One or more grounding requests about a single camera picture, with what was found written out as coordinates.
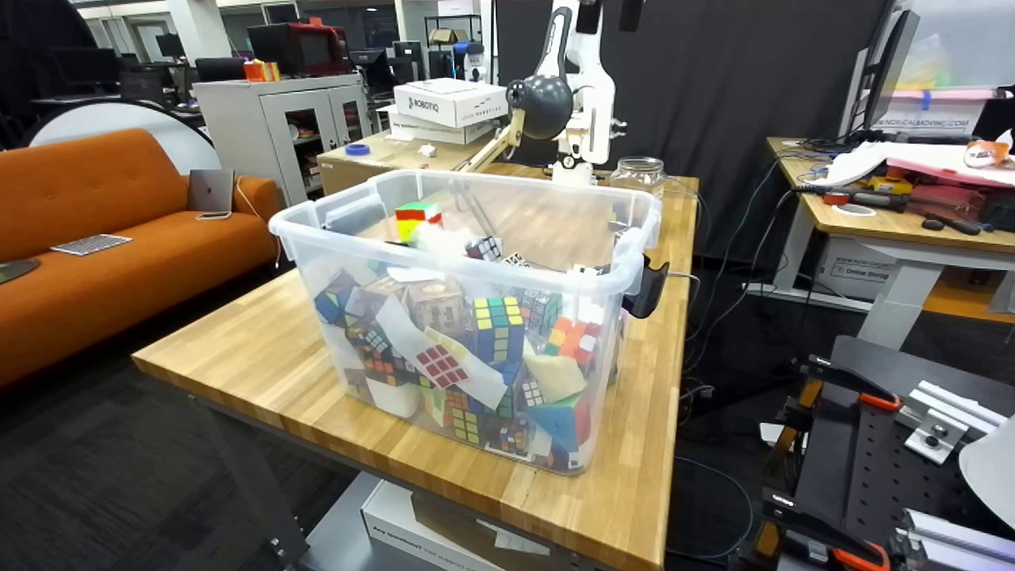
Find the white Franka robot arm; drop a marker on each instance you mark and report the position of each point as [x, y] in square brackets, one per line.
[995, 472]

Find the green yellow puzzle cube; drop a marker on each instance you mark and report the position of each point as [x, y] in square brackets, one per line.
[495, 327]

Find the orange red puzzle cube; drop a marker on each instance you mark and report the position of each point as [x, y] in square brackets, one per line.
[575, 345]

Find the red white puzzle cube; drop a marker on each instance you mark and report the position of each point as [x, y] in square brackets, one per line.
[443, 366]

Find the neon red yellow cube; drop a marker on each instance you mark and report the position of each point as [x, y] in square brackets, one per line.
[417, 223]

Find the clear plastic jar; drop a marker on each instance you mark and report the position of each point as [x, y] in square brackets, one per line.
[638, 175]

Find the blue puzzle cube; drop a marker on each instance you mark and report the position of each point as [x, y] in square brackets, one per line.
[338, 300]

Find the clear plastic storage bin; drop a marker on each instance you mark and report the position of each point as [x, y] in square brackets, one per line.
[465, 263]

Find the brown side box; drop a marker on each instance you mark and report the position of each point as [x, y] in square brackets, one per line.
[366, 170]

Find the white cardboard box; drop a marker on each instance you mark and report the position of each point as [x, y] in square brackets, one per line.
[449, 103]

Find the blue tape roll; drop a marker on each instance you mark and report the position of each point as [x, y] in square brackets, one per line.
[359, 150]

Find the cardboard box with labels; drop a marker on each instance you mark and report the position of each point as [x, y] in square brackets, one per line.
[424, 528]

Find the black curtain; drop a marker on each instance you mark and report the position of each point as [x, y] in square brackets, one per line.
[729, 95]

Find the silver tablet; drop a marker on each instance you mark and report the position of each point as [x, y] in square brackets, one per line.
[211, 190]

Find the red black printer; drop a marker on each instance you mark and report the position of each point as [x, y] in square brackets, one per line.
[302, 49]

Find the grey cabinet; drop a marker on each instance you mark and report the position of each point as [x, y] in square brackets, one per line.
[238, 123]

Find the white papers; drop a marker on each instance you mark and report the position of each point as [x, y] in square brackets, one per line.
[851, 167]

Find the orange black bar clamp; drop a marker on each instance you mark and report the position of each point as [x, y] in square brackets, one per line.
[875, 404]
[851, 556]

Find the wooden desk white legs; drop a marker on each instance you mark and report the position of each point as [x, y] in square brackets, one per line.
[900, 225]

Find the orange sofa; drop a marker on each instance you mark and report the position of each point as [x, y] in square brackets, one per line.
[105, 211]

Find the black mounting plate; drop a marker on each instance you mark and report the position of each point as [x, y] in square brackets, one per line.
[875, 478]

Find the grey flat pad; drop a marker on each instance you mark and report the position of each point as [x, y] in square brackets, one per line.
[91, 244]

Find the white round table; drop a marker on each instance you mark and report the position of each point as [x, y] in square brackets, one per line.
[116, 118]

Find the black computer monitor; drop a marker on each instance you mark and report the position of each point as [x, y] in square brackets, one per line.
[882, 75]

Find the aluminium extrusion bar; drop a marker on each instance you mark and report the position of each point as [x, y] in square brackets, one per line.
[951, 417]

